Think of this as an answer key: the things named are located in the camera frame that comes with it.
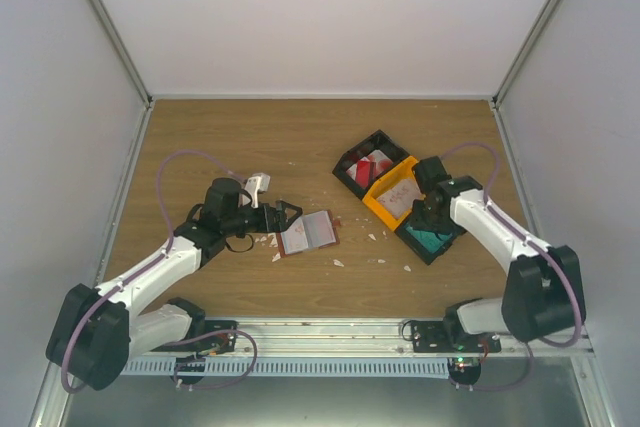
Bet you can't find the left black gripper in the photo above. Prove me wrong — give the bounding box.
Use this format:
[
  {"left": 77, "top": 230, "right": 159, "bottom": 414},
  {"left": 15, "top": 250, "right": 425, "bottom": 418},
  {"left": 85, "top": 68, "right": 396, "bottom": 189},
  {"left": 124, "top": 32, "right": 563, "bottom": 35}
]
[{"left": 223, "top": 200, "right": 302, "bottom": 237}]

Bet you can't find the brown leather card holder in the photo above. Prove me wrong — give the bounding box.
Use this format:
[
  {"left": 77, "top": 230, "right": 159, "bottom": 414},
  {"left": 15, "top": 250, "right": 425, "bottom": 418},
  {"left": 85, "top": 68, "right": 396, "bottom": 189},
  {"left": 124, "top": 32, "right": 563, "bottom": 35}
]
[{"left": 276, "top": 210, "right": 341, "bottom": 257}]

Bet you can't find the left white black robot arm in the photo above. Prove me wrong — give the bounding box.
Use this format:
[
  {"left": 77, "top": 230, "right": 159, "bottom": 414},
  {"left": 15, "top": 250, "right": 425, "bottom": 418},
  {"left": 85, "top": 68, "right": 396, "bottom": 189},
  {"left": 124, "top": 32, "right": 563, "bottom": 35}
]
[{"left": 45, "top": 174, "right": 303, "bottom": 394}]

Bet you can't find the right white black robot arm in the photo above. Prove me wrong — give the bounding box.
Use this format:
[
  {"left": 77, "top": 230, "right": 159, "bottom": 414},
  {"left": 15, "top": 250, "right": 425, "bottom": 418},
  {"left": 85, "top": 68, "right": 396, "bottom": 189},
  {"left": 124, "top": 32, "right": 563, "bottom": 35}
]
[{"left": 409, "top": 157, "right": 586, "bottom": 352}]

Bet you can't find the teal card stack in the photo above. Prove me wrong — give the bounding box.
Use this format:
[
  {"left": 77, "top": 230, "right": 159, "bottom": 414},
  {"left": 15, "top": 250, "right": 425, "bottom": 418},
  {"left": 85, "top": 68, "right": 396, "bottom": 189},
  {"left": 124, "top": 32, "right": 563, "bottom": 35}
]
[{"left": 406, "top": 226, "right": 451, "bottom": 253}]

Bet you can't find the white patterned card stack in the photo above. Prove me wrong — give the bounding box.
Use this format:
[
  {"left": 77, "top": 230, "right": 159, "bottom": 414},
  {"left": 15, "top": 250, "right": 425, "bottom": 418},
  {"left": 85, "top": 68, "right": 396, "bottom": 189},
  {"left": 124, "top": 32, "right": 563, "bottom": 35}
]
[{"left": 376, "top": 178, "right": 422, "bottom": 220}]

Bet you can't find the orange card bin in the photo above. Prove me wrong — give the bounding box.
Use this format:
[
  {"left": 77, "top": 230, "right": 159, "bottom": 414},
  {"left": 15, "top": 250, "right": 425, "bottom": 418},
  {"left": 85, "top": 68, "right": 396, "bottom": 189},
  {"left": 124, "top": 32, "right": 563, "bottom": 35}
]
[{"left": 362, "top": 156, "right": 425, "bottom": 231}]

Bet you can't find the black three-slot card tray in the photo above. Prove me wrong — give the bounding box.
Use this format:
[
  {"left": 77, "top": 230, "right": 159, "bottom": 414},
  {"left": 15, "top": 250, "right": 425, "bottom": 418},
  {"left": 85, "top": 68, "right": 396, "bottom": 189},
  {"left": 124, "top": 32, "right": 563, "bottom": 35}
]
[{"left": 333, "top": 130, "right": 464, "bottom": 265}]

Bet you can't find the red white card stack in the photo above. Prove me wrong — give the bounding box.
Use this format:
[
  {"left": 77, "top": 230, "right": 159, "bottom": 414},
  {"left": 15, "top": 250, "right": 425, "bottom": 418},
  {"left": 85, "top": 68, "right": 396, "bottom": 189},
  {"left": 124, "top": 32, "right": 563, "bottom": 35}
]
[{"left": 346, "top": 149, "right": 393, "bottom": 189}]

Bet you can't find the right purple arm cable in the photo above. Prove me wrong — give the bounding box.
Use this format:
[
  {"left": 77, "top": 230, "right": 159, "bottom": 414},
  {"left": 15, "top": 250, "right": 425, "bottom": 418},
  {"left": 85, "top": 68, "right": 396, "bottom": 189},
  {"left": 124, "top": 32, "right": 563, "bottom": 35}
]
[{"left": 439, "top": 141, "right": 587, "bottom": 348}]

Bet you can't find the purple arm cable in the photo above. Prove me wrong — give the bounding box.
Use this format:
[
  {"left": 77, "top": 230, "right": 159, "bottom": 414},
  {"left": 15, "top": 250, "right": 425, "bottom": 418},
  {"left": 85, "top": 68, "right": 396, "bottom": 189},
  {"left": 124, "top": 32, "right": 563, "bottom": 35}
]
[
  {"left": 60, "top": 149, "right": 251, "bottom": 393},
  {"left": 439, "top": 141, "right": 587, "bottom": 348}
]

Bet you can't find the aluminium mounting rail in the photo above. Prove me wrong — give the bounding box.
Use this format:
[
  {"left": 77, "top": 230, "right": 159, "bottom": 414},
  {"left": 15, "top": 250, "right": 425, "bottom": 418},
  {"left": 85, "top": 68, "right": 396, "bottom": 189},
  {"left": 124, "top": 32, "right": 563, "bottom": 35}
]
[{"left": 54, "top": 315, "right": 596, "bottom": 358}]

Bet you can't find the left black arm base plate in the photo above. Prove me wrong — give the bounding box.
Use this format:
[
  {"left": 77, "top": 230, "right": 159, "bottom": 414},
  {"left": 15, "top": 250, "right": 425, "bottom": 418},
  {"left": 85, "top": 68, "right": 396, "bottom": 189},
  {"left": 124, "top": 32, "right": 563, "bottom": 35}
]
[{"left": 150, "top": 319, "right": 239, "bottom": 387}]

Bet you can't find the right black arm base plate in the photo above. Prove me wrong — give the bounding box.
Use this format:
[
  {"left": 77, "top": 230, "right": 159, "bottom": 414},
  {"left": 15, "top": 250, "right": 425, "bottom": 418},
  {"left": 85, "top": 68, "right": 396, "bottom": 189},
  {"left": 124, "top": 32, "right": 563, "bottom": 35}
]
[{"left": 399, "top": 319, "right": 502, "bottom": 389}]

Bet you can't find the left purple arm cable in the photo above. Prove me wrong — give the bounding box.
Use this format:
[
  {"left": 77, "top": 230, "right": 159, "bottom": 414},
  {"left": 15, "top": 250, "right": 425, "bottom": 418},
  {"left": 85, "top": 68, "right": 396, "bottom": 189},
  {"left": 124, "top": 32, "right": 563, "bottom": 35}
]
[{"left": 60, "top": 149, "right": 251, "bottom": 393}]

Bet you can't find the grey slotted cable duct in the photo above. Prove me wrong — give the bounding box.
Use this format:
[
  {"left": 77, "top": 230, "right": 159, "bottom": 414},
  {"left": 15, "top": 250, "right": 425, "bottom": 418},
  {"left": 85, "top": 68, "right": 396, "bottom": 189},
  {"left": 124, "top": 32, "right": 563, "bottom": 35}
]
[{"left": 119, "top": 357, "right": 451, "bottom": 378}]

